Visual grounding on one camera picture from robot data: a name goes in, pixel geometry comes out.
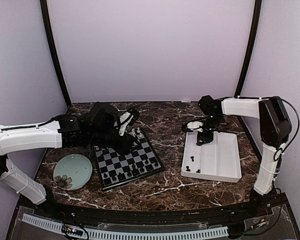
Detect green floral ceramic plate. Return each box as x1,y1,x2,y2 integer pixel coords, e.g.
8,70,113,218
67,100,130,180
53,154,93,191

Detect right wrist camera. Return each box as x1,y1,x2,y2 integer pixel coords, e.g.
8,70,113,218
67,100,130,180
197,95,218,115

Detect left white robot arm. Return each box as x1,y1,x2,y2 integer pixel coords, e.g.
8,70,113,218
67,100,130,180
0,112,137,218

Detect white plastic tray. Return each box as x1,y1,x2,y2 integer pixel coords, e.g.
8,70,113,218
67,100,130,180
180,131,242,183

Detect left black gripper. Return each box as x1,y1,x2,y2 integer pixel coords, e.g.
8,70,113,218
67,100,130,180
88,127,142,156

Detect left black frame post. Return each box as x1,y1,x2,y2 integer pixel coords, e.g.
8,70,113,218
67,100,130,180
39,0,72,108

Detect white slotted cable duct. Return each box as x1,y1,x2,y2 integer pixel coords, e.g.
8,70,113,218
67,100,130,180
21,213,229,240

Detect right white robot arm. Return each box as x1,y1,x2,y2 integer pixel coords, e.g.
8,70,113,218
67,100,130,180
196,95,292,196

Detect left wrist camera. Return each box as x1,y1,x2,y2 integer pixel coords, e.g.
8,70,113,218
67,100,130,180
89,101,141,137

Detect black front rail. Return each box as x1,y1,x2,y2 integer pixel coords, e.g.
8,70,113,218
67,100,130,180
17,194,288,226

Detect right black frame post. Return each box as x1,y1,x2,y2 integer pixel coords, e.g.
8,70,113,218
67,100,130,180
234,0,262,97

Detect black and white chessboard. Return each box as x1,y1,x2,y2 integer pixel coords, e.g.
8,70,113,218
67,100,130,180
94,127,165,191

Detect black chess pawn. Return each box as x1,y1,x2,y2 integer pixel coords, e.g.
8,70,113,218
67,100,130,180
132,164,138,176

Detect black frame post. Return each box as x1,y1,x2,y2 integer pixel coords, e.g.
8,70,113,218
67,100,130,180
39,0,72,108
234,0,262,97

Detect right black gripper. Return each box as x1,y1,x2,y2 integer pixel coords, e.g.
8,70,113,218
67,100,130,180
197,114,224,146

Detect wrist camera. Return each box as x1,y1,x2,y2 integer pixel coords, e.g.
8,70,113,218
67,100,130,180
89,101,141,137
197,95,218,115

